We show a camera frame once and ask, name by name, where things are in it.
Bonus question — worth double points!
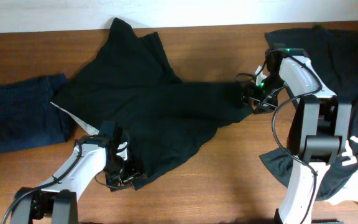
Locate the black t-shirt white lettering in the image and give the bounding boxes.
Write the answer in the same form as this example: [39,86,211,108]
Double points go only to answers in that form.
[265,26,358,200]

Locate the black shorts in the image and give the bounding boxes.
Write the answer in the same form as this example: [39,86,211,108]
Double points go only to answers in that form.
[52,18,252,189]

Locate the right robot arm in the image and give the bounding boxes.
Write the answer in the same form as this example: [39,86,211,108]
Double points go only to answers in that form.
[242,44,352,224]

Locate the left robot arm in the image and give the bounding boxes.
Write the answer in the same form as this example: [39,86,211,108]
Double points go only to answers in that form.
[2,121,144,223]

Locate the folded navy blue garment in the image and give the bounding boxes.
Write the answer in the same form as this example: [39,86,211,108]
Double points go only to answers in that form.
[0,73,73,153]

